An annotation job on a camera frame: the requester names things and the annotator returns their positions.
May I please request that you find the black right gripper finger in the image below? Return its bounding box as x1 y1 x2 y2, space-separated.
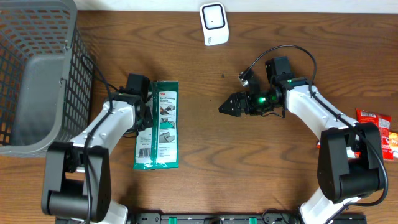
220 93 239 108
218 106 241 117

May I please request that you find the green white wipes pack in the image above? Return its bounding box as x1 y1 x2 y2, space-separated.
133 81 179 170

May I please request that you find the red candy bag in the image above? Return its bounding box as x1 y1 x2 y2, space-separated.
355 108 395 161

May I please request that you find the small orange tissue pack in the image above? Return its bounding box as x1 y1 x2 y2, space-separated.
389 132 398 158

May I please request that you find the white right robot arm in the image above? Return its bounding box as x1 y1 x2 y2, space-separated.
219 78 388 223

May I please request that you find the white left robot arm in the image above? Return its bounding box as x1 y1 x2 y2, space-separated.
41 91 151 223

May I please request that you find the white barcode scanner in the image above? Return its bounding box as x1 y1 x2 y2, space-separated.
199 2 229 46

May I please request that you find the grey plastic mesh basket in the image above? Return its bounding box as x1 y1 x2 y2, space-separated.
1 0 93 157

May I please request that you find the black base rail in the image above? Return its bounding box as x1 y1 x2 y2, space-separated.
134 212 368 224

